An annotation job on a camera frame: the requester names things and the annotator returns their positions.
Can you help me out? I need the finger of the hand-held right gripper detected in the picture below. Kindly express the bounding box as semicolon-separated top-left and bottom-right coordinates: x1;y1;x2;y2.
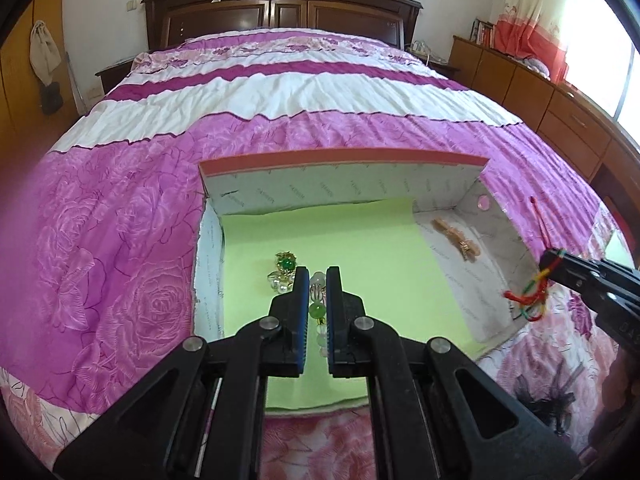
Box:
540;247;608;306

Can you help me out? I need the dark wooden headboard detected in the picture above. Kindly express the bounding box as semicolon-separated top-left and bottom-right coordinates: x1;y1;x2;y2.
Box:
141;0;424;52

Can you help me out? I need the wooden wardrobe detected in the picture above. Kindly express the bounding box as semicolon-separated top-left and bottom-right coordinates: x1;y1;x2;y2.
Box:
0;0;83;176

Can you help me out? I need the green paper sheet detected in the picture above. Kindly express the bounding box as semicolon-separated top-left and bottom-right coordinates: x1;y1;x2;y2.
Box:
220;198;482;411

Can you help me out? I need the grey cloth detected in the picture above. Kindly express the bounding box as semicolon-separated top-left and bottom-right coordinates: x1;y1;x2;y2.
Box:
522;56;553;80

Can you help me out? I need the white cloth bag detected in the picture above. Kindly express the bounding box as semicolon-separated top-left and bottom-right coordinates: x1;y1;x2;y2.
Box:
29;20;62;87

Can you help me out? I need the black shoulder bag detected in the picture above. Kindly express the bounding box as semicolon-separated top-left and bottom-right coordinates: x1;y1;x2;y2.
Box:
40;85;64;115

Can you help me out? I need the green and white bead bracelet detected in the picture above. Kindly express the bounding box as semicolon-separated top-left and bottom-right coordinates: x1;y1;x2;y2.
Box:
308;270;331;358

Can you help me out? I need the black feather hair clip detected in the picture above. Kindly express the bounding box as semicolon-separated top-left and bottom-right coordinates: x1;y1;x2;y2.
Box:
515;367;583;433

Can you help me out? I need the pink and white curtain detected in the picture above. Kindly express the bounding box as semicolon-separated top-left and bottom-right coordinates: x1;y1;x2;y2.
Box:
494;0;582;84

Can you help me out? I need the dark wooden nightstand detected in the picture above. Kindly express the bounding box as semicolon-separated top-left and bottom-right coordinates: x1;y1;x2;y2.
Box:
95;57;137;94
427;60;461;79

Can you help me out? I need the pink cardboard box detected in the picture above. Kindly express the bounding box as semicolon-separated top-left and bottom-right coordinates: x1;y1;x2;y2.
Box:
192;154;543;415

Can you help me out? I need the multicolour cord bracelet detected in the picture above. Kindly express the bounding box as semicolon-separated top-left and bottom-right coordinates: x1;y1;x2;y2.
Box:
502;196;568;323

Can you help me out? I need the low wooden cabinet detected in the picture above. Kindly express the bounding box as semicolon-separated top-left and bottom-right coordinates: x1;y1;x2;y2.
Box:
450;35;640;201

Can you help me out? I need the pink floral bedspread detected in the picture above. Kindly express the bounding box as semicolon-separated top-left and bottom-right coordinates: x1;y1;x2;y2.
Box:
0;27;640;480

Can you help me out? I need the white object on nightstand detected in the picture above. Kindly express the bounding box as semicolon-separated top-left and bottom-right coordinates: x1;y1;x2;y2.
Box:
411;40;446;64

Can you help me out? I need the thin metal pole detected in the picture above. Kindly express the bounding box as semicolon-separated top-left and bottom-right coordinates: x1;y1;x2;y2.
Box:
64;51;82;113

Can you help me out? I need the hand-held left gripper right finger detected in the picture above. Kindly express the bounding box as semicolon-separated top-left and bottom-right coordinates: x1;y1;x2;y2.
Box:
326;265;583;480

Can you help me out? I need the row of books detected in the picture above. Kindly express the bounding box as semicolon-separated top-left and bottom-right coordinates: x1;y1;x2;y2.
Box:
470;19;497;47

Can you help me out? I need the tan hair clip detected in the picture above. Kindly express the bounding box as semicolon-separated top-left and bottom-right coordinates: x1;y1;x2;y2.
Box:
431;217;479;263

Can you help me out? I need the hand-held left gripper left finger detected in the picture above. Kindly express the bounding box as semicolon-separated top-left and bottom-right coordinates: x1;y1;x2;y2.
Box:
52;266;309;480

